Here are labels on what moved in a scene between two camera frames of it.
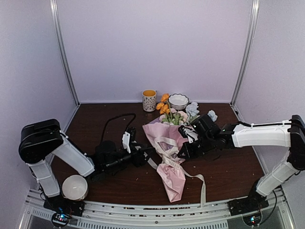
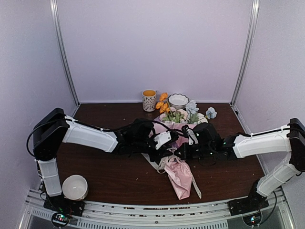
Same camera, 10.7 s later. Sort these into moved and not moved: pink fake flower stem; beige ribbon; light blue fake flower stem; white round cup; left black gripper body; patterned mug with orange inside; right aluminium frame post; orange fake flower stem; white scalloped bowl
Moved: beige ribbon; left black gripper body; light blue fake flower stem
Not moved: right aluminium frame post; white round cup; white scalloped bowl; pink fake flower stem; patterned mug with orange inside; orange fake flower stem
